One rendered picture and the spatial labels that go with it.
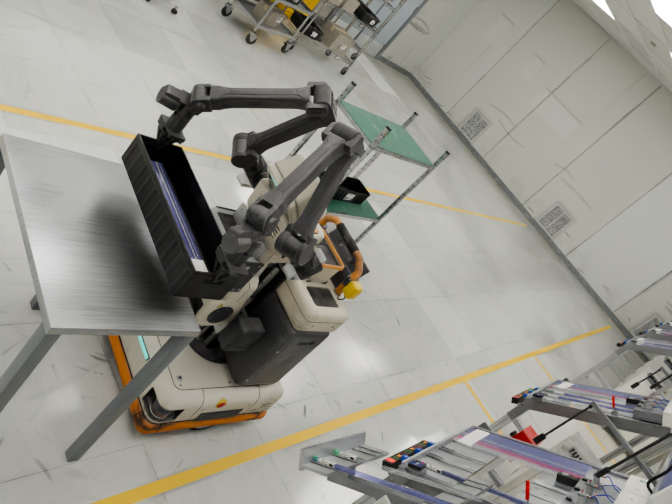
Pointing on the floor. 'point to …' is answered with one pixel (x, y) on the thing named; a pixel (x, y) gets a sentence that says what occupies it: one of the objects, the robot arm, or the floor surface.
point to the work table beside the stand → (89, 267)
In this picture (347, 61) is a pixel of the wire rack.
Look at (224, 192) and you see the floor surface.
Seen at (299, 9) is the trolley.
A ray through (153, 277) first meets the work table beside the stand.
